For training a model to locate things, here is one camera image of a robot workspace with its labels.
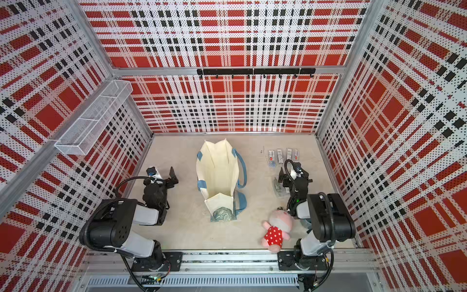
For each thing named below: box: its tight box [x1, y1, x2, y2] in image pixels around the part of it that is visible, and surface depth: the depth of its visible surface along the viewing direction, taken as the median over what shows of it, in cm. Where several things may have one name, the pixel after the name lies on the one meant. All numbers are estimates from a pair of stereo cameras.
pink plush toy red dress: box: [260, 209, 294, 253], surface depth 78 cm
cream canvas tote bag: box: [195, 138, 248, 223], surface depth 86 cm
